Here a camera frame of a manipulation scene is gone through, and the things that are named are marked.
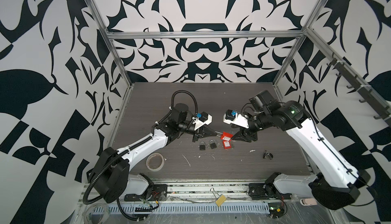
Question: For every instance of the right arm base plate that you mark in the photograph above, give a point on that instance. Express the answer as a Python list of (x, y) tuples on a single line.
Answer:
[(263, 191)]

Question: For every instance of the pink white small object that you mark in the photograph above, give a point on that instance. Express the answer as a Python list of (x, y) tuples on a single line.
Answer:
[(308, 202)]

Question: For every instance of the white slotted cable duct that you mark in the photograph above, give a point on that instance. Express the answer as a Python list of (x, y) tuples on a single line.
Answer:
[(193, 208)]

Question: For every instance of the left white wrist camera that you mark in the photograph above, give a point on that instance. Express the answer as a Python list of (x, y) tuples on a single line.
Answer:
[(201, 119)]

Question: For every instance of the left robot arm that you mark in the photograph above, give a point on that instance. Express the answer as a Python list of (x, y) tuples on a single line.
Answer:
[(111, 177)]

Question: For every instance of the black key bunch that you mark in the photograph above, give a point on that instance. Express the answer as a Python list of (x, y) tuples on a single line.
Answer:
[(268, 155)]

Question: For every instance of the small black padlock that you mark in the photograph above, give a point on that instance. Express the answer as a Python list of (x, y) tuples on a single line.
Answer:
[(202, 146), (212, 144)]

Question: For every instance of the small electronics board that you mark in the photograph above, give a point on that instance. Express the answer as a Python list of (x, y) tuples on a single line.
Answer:
[(277, 211)]

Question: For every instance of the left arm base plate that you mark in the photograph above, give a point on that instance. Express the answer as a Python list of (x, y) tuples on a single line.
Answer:
[(152, 193)]

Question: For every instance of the red padlock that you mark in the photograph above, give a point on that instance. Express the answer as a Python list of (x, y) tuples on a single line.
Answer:
[(227, 144), (226, 136)]

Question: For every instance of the black coat hook rail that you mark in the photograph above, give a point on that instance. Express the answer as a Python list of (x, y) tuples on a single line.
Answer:
[(356, 83)]

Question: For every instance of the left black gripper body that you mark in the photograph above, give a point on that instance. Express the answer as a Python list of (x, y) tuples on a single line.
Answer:
[(186, 128)]

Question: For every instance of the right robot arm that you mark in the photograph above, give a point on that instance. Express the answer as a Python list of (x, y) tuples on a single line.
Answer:
[(338, 182)]

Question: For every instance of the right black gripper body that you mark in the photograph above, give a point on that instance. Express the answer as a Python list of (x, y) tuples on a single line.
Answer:
[(258, 122)]

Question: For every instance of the small black padlock front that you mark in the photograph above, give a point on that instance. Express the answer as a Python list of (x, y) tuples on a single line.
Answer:
[(212, 144)]

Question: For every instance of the small black padlock back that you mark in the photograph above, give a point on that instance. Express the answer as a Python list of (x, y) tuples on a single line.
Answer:
[(202, 146)]

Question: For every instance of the red padlock front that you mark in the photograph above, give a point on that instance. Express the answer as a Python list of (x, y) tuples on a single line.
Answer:
[(227, 144)]

